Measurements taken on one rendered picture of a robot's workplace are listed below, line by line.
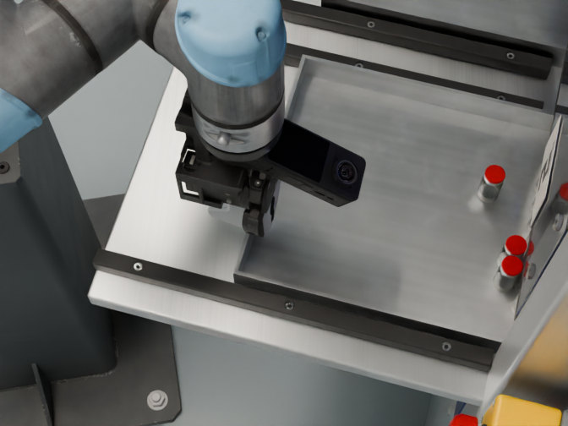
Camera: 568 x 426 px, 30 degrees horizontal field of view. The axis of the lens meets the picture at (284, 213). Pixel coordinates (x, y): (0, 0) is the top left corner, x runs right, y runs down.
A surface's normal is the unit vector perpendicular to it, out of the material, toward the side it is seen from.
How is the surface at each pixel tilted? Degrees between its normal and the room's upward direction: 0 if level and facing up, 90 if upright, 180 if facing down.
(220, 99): 90
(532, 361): 90
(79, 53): 60
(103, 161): 0
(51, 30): 20
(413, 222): 0
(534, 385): 90
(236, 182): 0
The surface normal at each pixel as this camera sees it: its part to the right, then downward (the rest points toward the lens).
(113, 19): 0.55, 0.22
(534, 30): 0.00, -0.42
